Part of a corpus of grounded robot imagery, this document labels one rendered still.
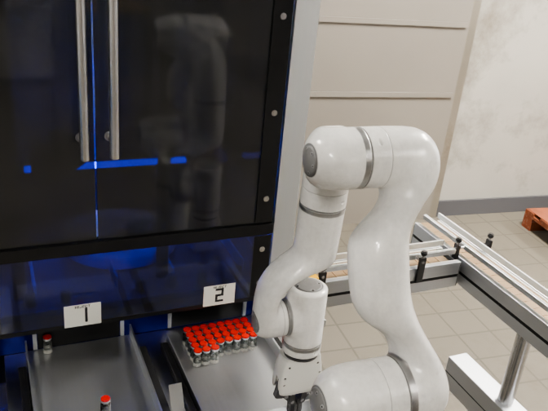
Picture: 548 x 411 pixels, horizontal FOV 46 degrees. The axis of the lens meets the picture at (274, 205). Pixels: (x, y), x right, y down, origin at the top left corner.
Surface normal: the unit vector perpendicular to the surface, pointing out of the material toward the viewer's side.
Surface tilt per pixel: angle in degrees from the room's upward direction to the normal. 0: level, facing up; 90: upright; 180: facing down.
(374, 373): 14
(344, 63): 90
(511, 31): 90
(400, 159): 73
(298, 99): 90
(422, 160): 66
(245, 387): 0
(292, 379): 90
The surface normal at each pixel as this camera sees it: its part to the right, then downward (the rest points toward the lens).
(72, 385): 0.09, -0.90
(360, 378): 0.13, -0.76
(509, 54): 0.30, 0.42
